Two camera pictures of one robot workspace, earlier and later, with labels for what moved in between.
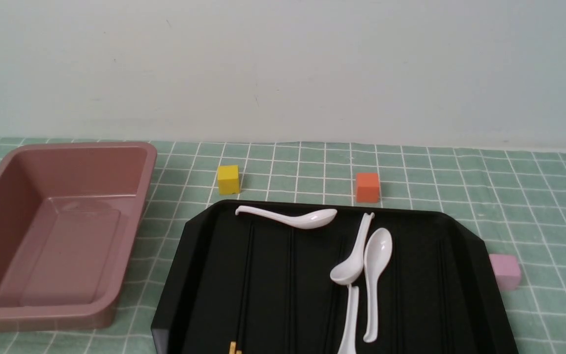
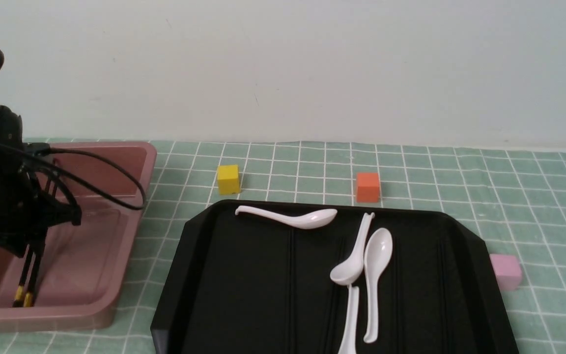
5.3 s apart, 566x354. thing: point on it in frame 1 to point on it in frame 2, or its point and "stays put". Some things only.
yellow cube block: (228, 179) stays put
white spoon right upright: (378, 253) stays put
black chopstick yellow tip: (233, 342) to (18, 298)
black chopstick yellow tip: (242, 333) to (35, 273)
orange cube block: (367, 190) stays put
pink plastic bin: (51, 230) stays put
